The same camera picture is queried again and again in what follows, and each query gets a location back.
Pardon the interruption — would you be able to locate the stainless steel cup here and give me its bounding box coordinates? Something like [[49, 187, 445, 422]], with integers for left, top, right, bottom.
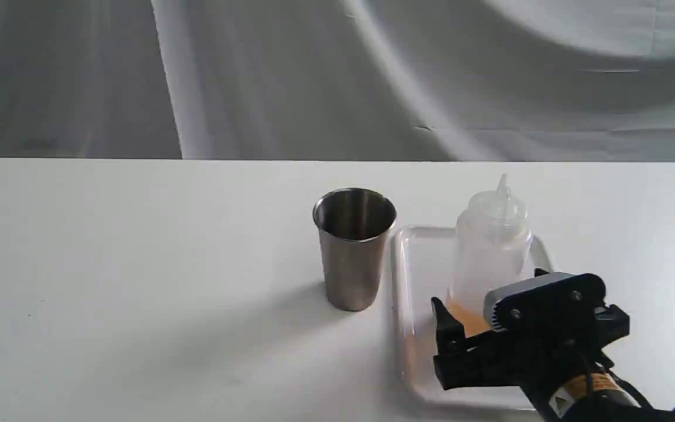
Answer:
[[312, 187, 397, 312]]

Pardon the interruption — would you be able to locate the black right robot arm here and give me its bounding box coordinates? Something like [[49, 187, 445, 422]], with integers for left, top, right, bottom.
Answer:
[[431, 268, 675, 421]]

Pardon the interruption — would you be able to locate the white plastic tray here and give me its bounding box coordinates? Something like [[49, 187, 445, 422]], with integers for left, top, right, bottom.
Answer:
[[390, 225, 533, 413]]

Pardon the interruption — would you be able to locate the clear plastic squeeze bottle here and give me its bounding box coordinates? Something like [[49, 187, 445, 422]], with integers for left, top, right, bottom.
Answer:
[[445, 173, 533, 337]]

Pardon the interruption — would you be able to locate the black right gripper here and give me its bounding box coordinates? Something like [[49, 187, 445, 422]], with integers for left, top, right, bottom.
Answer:
[[431, 268, 630, 390]]

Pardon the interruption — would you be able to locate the grey backdrop cloth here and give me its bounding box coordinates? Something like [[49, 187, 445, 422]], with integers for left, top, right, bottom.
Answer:
[[0, 1, 675, 161]]

